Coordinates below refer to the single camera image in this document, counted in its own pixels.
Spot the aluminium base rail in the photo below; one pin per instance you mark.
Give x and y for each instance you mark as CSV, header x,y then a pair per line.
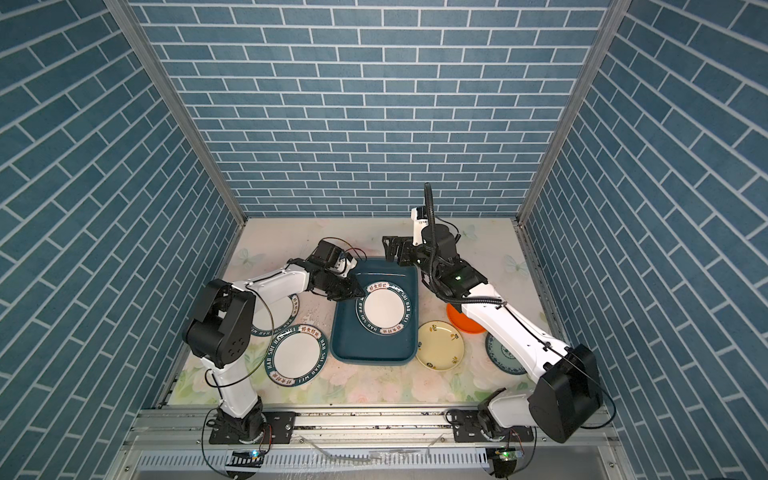
x,y
359,442

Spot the cream yellow floral plate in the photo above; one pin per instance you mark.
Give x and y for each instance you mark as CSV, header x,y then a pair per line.
x,y
440,346

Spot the blue white floral plate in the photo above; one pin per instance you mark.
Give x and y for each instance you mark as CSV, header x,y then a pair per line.
x,y
502,358

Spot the green-rimmed white plate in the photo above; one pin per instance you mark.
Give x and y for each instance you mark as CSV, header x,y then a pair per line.
x,y
275,317
296,355
385,310

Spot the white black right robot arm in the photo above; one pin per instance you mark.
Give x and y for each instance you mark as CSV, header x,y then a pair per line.
x,y
567,388

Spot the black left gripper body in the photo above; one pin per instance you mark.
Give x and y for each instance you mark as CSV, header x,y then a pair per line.
x,y
345,282

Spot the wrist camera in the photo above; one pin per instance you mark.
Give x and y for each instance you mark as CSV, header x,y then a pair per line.
x,y
420,222
330,256

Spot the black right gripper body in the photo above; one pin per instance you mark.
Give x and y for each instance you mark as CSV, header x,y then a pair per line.
x,y
412,254

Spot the right aluminium corner post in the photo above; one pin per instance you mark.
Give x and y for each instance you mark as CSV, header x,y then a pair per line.
x,y
594,59

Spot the right controller board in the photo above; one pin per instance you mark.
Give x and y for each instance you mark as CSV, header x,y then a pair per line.
x,y
508,454

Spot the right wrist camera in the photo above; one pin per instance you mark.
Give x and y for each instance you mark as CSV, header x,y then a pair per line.
x,y
420,222

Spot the aluminium corner post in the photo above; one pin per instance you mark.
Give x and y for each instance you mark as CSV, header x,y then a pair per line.
x,y
594,59
129,25

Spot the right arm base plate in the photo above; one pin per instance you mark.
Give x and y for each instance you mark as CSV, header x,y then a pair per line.
x,y
473,426

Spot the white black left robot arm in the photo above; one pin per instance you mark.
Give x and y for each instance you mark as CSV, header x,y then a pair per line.
x,y
219,330

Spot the left aluminium corner post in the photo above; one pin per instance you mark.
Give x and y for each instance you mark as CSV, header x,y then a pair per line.
x,y
129,25

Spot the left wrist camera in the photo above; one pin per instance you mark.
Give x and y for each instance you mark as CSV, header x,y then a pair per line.
x,y
330,256

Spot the controller board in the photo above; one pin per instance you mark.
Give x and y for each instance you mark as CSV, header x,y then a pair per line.
x,y
508,454
246,459

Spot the orange plastic plate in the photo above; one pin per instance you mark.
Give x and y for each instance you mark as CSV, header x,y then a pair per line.
x,y
462,322

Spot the left controller board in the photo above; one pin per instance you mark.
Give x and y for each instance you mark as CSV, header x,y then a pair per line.
x,y
246,459

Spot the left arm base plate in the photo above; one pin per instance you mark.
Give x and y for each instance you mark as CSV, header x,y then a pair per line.
x,y
279,426

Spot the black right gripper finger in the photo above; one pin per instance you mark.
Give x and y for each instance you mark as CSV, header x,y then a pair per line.
x,y
390,241
391,254

